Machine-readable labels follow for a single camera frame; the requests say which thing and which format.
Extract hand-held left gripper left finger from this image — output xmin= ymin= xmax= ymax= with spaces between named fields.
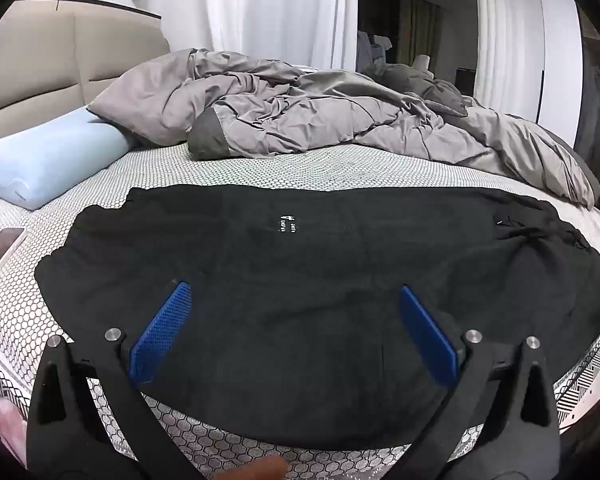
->
xmin=26 ymin=281 xmax=193 ymax=480

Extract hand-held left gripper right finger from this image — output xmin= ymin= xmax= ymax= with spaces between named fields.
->
xmin=387 ymin=286 xmax=562 ymax=480

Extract black pants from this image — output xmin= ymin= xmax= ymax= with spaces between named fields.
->
xmin=34 ymin=184 xmax=600 ymax=448

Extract pink cloth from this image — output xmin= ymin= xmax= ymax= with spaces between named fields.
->
xmin=0 ymin=395 xmax=27 ymax=463

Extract bed with honeycomb patterned sheet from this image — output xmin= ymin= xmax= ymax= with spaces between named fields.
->
xmin=0 ymin=135 xmax=600 ymax=480

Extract light blue pillow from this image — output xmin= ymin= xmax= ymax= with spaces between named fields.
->
xmin=0 ymin=106 xmax=137 ymax=211

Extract grey duvet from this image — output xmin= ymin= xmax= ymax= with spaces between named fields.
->
xmin=87 ymin=49 xmax=600 ymax=208

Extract hanging clothes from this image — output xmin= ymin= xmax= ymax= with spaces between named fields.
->
xmin=356 ymin=30 xmax=394 ymax=74

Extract beige upholstered headboard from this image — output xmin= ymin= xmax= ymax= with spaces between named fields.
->
xmin=0 ymin=10 xmax=172 ymax=136

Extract olive drape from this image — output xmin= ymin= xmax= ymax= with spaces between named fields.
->
xmin=397 ymin=0 xmax=444 ymax=68

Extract white sheer curtain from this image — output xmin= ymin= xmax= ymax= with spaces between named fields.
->
xmin=472 ymin=0 xmax=547 ymax=121
xmin=200 ymin=0 xmax=359 ymax=68

